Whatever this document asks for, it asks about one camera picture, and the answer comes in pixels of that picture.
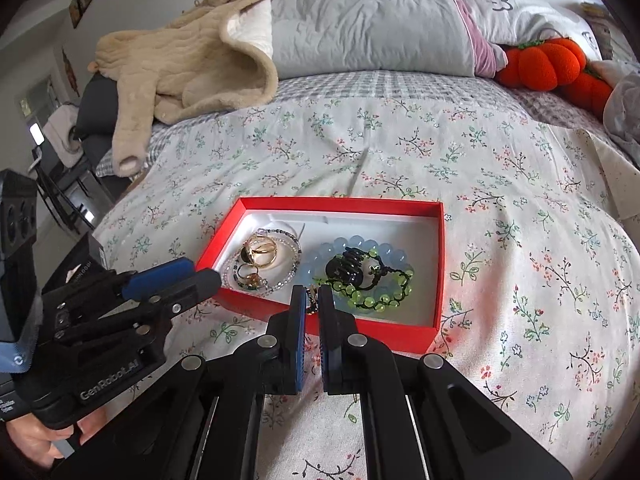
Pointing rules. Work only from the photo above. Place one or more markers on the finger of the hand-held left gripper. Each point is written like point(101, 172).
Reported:
point(195, 287)
point(155, 276)

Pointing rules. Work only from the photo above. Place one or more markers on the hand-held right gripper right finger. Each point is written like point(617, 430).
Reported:
point(325, 340)

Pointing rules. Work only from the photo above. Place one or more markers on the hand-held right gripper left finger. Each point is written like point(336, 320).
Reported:
point(300, 340)

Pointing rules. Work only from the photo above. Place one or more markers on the gold rings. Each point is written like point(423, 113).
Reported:
point(244, 272)

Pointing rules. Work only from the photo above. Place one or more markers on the red cardboard box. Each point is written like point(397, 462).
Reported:
point(390, 335)

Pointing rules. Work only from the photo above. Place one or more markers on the black hair claw clip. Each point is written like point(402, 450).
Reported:
point(345, 262)

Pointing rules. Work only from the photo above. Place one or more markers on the person's left hand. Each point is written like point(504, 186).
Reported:
point(30, 440)

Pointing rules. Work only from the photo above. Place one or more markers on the black phone box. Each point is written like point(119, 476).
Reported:
point(82, 260)

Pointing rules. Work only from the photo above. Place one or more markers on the black chair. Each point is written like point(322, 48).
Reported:
point(60, 190)

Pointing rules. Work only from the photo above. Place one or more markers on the white cloth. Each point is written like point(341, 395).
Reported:
point(62, 130)

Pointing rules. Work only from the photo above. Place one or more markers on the floral bedsheet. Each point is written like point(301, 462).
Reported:
point(500, 310)

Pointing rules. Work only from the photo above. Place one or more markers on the dark cushion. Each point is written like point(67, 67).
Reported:
point(100, 105)

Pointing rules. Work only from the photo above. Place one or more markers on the beige fleece jacket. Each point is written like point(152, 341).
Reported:
point(190, 65)

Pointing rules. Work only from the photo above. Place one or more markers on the grey checked sheet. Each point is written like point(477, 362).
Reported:
point(375, 90)

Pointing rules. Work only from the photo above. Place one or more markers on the grey quilt with pink edge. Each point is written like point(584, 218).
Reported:
point(375, 15)

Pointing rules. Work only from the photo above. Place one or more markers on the cream spotted cloth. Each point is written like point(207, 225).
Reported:
point(615, 170)

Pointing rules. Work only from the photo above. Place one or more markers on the large orange pumpkin plush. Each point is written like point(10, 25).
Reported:
point(545, 65)

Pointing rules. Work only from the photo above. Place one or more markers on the small orange pumpkin plush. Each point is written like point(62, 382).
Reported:
point(587, 90)

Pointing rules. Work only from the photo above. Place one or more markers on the grey crumpled blanket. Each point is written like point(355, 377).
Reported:
point(625, 105)

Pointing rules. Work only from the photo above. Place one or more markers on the white printed pillow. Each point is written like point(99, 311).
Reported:
point(530, 15)

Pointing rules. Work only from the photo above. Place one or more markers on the red wall ornament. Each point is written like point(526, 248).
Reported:
point(67, 67)

